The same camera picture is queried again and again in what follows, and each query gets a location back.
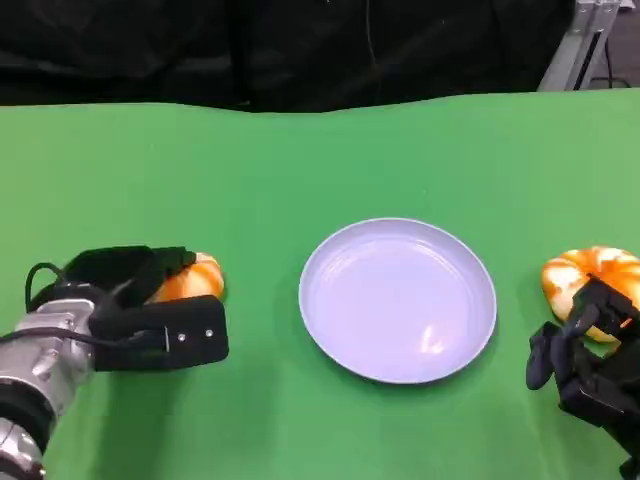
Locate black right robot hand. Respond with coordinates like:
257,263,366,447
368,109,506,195
525,274,640,454

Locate aluminium frame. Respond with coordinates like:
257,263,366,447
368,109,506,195
537,0,634,92

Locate orange white toy bread roll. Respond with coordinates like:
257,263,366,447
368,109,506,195
149,252,227,304
540,244,640,344

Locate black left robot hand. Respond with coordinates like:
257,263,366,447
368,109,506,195
64,244,230,371

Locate black curtain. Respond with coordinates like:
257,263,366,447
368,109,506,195
0,0,576,114

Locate lilac plate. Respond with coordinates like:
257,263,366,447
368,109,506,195
298,217,498,385

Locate black floor cable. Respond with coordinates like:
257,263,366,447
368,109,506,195
584,37,632,91

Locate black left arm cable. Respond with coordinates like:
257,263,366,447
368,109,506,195
23,262,166,351

